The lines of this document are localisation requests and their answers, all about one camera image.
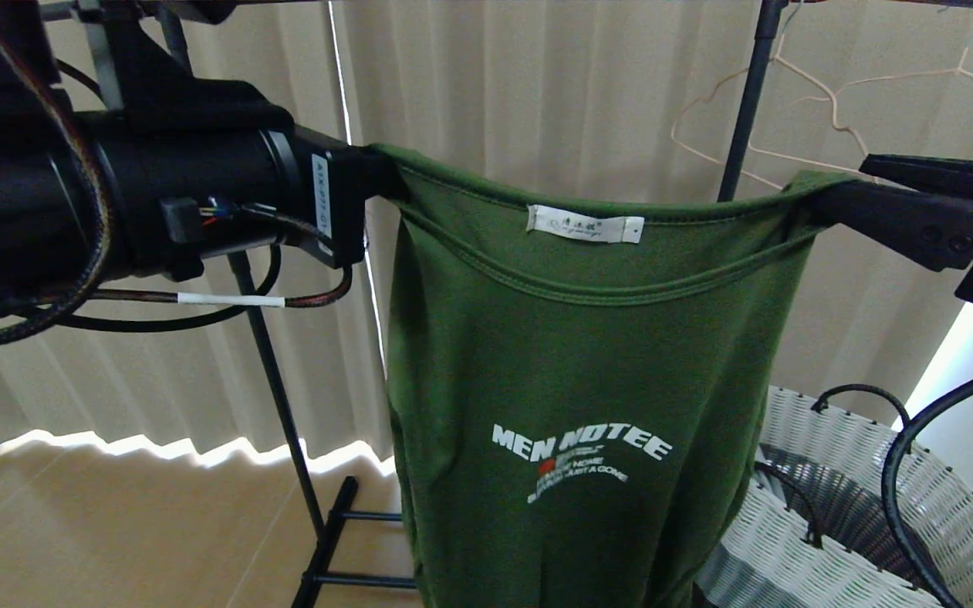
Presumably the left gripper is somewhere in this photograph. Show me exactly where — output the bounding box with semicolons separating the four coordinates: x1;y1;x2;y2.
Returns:
0;117;369;315

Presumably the pink clothes hanger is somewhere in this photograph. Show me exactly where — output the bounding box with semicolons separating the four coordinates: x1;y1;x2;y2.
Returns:
670;0;884;192
791;0;973;106

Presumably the black clothes rack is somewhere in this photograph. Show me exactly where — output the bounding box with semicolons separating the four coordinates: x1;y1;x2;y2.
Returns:
39;0;973;608

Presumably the beige curtain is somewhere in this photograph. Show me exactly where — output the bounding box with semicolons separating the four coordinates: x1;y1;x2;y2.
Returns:
0;0;973;474

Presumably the green long-sleeved shirt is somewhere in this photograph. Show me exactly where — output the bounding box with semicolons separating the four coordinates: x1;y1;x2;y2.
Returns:
368;142;855;608

